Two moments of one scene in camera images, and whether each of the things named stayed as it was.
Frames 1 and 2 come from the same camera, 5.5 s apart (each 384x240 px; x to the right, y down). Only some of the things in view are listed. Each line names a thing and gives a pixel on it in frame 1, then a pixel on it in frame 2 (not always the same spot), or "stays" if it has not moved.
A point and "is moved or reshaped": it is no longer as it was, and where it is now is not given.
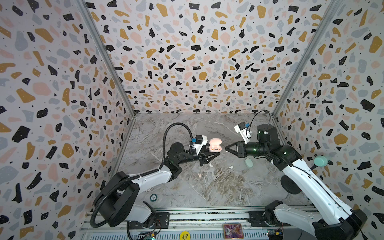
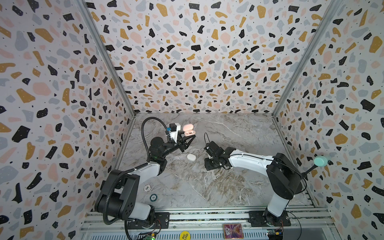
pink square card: [233, 231] stays
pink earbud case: [215, 146] is moved or reshaped
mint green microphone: [319, 161] stays
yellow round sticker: [185, 235] stays
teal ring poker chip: [153, 197] stays
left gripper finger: [207, 157] to [183, 145]
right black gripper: [240, 149] to [211, 155]
